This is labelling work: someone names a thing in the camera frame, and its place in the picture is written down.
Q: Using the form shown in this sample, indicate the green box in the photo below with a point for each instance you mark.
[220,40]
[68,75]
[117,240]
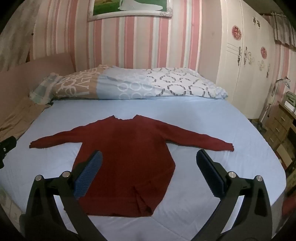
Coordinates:
[290,99]

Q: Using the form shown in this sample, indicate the pink padded headboard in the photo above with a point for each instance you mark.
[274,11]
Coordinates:
[34,74]

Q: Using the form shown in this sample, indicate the light floral hanging cloth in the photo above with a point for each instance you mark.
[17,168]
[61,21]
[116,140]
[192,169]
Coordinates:
[13,46]

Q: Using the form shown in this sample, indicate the white wardrobe with red decals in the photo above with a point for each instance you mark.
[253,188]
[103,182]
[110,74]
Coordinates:
[242,74]

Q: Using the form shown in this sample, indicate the red cloth item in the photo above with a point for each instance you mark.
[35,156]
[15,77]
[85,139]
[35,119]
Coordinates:
[289,206]

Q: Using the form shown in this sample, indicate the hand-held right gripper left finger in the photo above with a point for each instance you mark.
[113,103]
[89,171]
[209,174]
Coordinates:
[89,176]

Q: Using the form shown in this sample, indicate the circle patterned duvet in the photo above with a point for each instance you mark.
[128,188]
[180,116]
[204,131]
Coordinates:
[129,81]

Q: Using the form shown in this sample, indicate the metal floor lamp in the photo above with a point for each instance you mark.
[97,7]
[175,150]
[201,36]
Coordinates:
[270,102]

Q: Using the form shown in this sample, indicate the bed with light blue sheet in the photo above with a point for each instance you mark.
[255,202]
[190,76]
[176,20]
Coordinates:
[196,115]

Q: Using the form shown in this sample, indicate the pale window curtain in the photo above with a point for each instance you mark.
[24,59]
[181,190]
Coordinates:
[283,30]

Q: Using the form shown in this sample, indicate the beige blanket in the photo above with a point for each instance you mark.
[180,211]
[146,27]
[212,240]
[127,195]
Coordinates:
[20,115]

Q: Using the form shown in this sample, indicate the dark red knit sweater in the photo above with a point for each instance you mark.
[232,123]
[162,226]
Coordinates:
[129,150]

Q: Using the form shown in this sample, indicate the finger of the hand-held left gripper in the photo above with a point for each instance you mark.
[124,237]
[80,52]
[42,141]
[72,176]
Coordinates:
[7,146]

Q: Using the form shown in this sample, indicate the wooden chest of drawers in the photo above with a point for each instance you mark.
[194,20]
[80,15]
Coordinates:
[278,125]

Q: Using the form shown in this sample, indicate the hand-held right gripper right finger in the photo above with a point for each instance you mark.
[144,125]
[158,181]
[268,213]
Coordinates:
[209,173]

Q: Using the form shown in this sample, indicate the white framed wall picture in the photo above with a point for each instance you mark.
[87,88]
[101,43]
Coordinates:
[129,9]

